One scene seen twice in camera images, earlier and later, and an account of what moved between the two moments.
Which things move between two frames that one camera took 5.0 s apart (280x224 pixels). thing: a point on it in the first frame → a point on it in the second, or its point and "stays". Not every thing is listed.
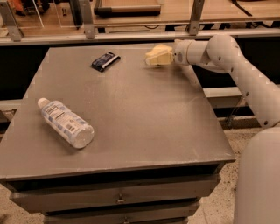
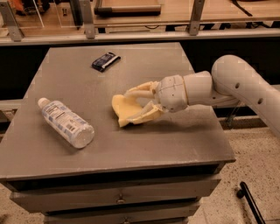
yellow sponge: (156, 56) → (124, 108)
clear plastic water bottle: (77, 130) stays
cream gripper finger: (160, 49) → (148, 90)
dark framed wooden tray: (128, 8) stays
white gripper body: (179, 52) → (171, 93)
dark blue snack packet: (103, 61) stays
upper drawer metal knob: (121, 199) stays
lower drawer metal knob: (126, 221) stays
